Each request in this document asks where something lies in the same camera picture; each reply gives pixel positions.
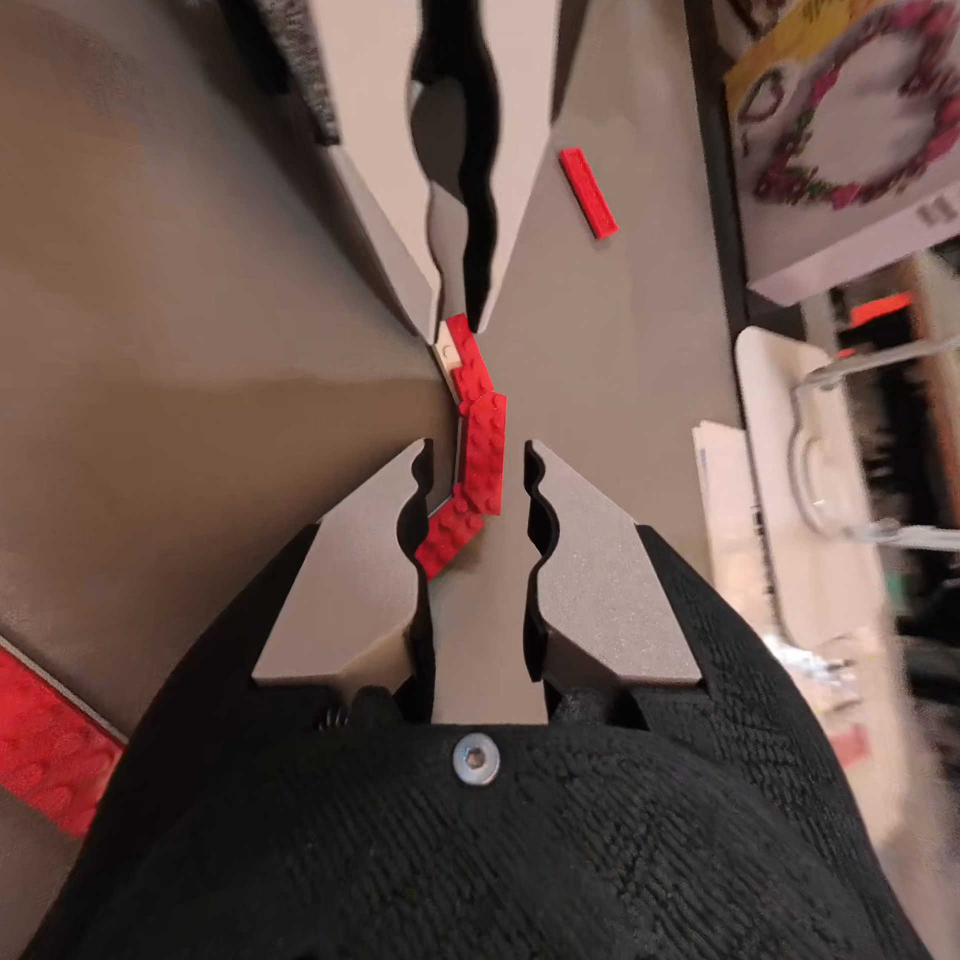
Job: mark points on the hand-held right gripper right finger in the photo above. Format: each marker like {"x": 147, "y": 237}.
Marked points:
{"x": 615, "y": 592}

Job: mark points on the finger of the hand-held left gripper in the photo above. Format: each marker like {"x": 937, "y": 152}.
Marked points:
{"x": 521, "y": 90}
{"x": 371, "y": 112}

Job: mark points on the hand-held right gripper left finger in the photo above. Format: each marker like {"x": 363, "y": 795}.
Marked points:
{"x": 337, "y": 600}

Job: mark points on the curved red lego brick assembly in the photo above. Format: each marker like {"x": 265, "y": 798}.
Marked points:
{"x": 480, "y": 450}

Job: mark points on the flat red lego plate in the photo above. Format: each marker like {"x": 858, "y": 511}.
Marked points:
{"x": 589, "y": 193}

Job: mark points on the long red lego brick assembly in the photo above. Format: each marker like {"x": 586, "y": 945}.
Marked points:
{"x": 45, "y": 742}

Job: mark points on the white paper sheet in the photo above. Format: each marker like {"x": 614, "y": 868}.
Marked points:
{"x": 724, "y": 510}

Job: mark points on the white rounded board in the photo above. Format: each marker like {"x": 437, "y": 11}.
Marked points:
{"x": 772, "y": 480}

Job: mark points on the clear glass mug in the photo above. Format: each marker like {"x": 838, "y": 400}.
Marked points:
{"x": 825, "y": 450}

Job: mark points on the white box with wreath print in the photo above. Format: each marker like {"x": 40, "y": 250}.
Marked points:
{"x": 847, "y": 150}

